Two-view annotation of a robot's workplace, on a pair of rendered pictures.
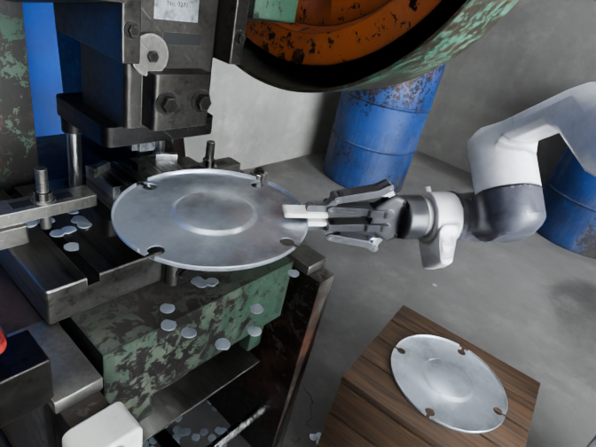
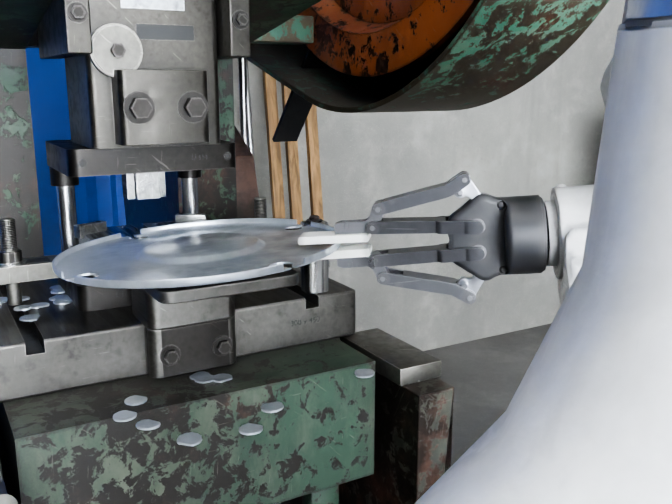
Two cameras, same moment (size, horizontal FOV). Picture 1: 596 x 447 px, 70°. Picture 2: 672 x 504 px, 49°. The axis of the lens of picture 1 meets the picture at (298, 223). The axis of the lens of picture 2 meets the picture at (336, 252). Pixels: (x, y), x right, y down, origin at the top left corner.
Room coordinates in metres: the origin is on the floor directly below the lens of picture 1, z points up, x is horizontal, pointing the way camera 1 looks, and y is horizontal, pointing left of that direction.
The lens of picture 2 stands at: (-0.04, -0.32, 0.96)
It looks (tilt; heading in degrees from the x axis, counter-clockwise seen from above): 13 degrees down; 26
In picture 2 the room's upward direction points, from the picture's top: straight up
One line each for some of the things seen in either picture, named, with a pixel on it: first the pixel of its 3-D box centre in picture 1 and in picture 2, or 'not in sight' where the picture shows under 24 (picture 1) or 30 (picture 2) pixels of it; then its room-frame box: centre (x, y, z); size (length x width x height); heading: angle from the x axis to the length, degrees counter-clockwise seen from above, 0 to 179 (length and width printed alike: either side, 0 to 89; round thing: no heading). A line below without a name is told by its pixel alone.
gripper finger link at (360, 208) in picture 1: (358, 208); (424, 225); (0.63, -0.09, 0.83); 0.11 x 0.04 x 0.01; 107
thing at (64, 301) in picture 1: (137, 217); (149, 308); (0.68, 0.30, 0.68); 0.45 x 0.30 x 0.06; 146
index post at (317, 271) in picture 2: (255, 190); (314, 253); (0.75, 0.09, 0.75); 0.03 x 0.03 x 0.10; 56
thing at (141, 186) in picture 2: (142, 137); (144, 182); (0.68, 0.29, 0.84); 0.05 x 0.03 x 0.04; 146
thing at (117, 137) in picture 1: (137, 121); (140, 163); (0.68, 0.30, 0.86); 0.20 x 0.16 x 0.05; 146
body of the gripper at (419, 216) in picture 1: (395, 216); (496, 236); (0.65, -0.16, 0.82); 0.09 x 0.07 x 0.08; 107
